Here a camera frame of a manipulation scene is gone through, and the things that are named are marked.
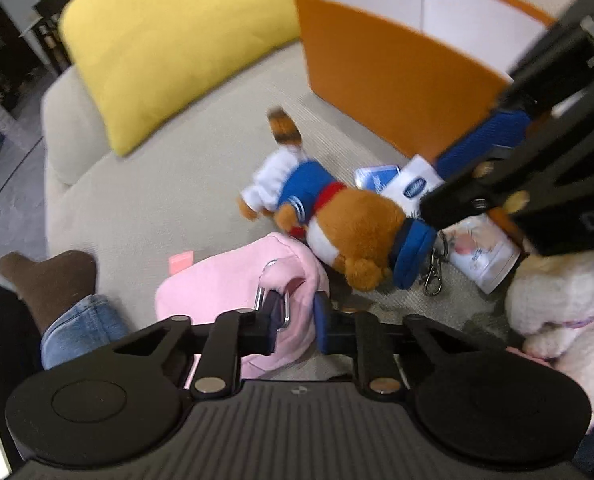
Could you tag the brown sock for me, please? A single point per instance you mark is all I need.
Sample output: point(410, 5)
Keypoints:
point(52, 280)

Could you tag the orange storage box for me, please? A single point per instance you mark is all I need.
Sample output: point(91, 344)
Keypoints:
point(377, 60)

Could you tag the blue and white packet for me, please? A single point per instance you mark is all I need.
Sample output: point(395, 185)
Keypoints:
point(374, 177)

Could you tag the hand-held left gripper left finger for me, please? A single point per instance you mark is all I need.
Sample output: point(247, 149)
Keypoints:
point(271, 321)

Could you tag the white fluffy plush toy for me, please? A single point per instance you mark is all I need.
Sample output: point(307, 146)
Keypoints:
point(552, 300)

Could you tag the white lotion bottle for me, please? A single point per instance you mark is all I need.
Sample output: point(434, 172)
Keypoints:
point(479, 255)

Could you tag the beige sofa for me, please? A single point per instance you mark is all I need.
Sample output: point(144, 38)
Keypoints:
point(177, 190)

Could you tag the brown fox plush sailor outfit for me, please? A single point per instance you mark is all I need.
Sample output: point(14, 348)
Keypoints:
point(357, 220)

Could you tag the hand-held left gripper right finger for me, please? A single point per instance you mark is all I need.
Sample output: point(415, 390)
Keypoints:
point(322, 322)

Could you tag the yellow pillow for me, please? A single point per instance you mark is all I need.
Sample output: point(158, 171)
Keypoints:
point(167, 45)

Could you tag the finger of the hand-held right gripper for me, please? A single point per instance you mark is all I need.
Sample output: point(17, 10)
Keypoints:
point(477, 195)
point(482, 142)

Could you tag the pink plush toy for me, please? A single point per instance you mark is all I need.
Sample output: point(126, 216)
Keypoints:
point(222, 285)

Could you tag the white shelf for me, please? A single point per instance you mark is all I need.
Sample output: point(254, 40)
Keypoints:
point(42, 40)

